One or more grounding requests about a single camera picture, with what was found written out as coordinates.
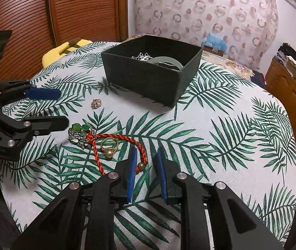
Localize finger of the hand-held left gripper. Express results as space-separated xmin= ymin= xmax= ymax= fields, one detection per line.
xmin=0 ymin=115 xmax=69 ymax=162
xmin=0 ymin=79 xmax=61 ymax=106

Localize gold pearl ring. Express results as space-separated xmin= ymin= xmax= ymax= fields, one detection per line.
xmin=100 ymin=137 xmax=119 ymax=159

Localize black square box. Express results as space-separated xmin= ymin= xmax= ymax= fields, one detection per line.
xmin=101 ymin=34 xmax=203 ymax=108

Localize silver spiky jewelry piece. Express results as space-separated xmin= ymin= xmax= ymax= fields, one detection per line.
xmin=131 ymin=52 xmax=152 ymax=62

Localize long wooden cabinet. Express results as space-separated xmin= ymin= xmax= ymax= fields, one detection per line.
xmin=265 ymin=57 xmax=296 ymax=157

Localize green stone earrings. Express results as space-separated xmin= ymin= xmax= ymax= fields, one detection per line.
xmin=68 ymin=123 xmax=91 ymax=133

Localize floral bed blanket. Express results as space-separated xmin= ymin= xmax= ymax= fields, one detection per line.
xmin=202 ymin=51 xmax=258 ymax=79

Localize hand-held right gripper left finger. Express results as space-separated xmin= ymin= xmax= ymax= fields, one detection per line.
xmin=10 ymin=146 xmax=138 ymax=250

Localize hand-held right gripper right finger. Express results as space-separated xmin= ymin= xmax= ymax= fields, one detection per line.
xmin=156 ymin=147 xmax=286 ymax=250

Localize green leaf print tablecloth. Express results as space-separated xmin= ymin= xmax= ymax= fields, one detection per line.
xmin=0 ymin=41 xmax=296 ymax=250

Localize brown cardboard box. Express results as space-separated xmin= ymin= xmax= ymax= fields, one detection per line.
xmin=202 ymin=45 xmax=225 ymax=56

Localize red rope bracelet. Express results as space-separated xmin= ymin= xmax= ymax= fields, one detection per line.
xmin=85 ymin=133 xmax=148 ymax=176

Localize stack of dark clothes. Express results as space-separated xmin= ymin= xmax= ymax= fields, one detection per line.
xmin=276 ymin=42 xmax=296 ymax=63

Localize ring patterned curtain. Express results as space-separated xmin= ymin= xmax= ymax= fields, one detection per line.
xmin=130 ymin=0 xmax=280 ymax=58

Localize yellow plush toy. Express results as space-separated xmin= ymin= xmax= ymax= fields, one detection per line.
xmin=42 ymin=39 xmax=92 ymax=67

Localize brown louvered wardrobe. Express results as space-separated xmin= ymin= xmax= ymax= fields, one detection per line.
xmin=0 ymin=0 xmax=129 ymax=84

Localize blue plastic bag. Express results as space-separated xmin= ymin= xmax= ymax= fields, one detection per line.
xmin=202 ymin=33 xmax=229 ymax=51

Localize pale green jade bangle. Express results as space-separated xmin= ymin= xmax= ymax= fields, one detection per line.
xmin=148 ymin=56 xmax=184 ymax=71

